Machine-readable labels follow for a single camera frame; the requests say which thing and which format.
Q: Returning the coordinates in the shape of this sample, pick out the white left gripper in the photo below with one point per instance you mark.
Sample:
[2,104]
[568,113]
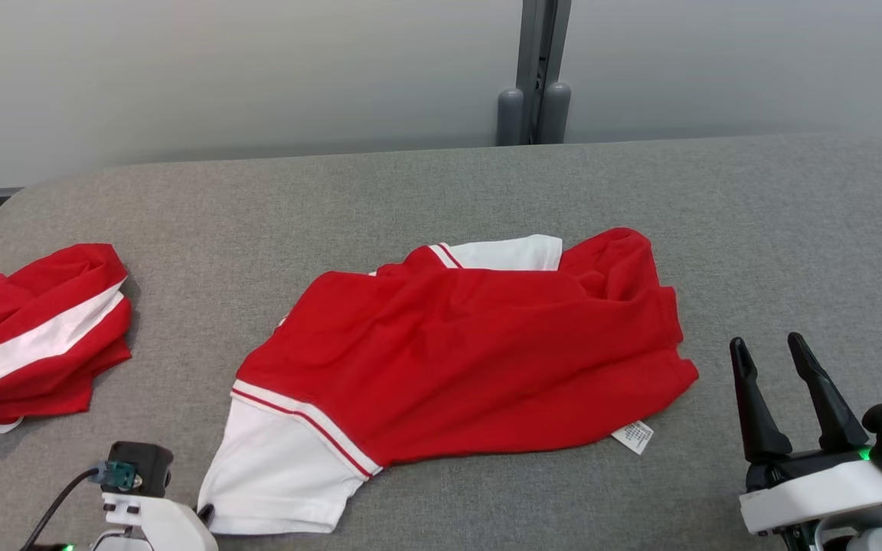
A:
[158,528]

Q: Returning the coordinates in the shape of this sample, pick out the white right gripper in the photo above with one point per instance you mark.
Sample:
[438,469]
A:
[808,497]

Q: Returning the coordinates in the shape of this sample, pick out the red shorts with white stripe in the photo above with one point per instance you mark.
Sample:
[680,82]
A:
[27,306]

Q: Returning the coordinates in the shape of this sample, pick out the red jersey with white sleeves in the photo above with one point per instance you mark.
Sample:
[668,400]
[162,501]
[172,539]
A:
[449,360]

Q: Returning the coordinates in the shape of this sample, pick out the teal left camera plug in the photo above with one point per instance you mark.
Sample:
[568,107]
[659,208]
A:
[115,476]

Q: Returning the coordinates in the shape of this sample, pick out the grey metal partition post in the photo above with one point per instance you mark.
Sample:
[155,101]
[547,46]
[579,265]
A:
[537,76]

